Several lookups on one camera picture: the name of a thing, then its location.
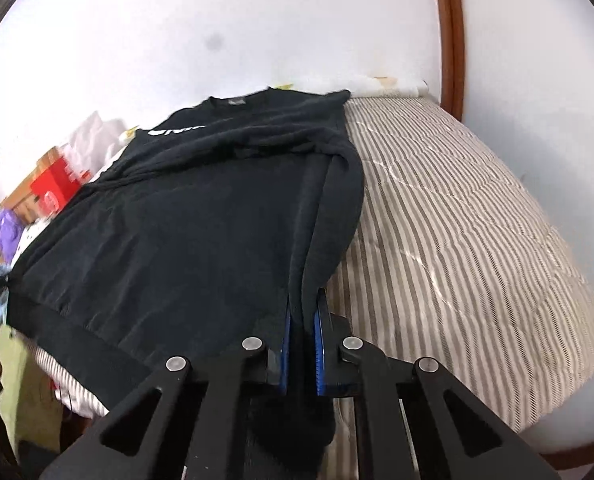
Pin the red paper bag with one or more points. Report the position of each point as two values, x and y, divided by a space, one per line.
54 190

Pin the wooden headboard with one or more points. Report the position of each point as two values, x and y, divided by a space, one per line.
24 187

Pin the green bed sheet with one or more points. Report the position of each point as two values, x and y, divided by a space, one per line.
27 390

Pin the white crumpled tissue paper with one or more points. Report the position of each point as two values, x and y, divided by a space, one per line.
94 135

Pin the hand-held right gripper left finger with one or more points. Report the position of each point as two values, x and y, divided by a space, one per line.
288 355

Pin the brown wooden baseboard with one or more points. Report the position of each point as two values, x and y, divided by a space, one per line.
572 455

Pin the striped quilted bed cover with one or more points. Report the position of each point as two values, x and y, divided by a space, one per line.
452 235

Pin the purple cloth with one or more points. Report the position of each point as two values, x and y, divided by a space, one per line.
8 235

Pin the brown wooden door frame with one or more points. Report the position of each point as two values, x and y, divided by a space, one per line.
451 35

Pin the black sweatshirt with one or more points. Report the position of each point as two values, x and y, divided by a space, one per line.
177 240

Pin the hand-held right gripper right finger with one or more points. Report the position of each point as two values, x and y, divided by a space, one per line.
321 355

